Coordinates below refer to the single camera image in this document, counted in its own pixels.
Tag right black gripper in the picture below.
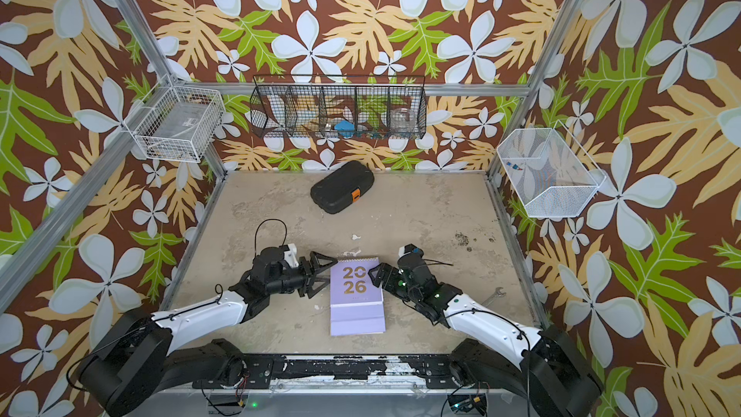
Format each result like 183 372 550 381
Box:
365 261 424 305

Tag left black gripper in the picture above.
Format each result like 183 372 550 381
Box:
267 251 338 297

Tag purple 2026 calendar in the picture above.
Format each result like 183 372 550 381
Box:
330 258 386 337

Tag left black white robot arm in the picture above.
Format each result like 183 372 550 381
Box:
67 244 338 416

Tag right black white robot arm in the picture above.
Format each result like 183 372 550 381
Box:
369 244 605 416

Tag black case orange latch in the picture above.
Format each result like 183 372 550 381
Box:
310 160 374 214

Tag silver wrench right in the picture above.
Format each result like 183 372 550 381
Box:
482 287 507 308

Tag blue object in basket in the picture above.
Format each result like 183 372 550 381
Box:
334 120 356 139

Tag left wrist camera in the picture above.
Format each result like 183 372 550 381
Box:
281 243 299 268

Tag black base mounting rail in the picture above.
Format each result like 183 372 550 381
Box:
191 353 475 390

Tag black wire basket back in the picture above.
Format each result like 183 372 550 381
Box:
247 75 428 139

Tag white wire basket right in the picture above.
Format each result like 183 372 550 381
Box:
497 122 607 220

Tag white wire basket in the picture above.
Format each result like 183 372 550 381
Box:
497 122 607 220
127 75 226 163

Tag white wire basket left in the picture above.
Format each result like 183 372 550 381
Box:
127 75 226 163

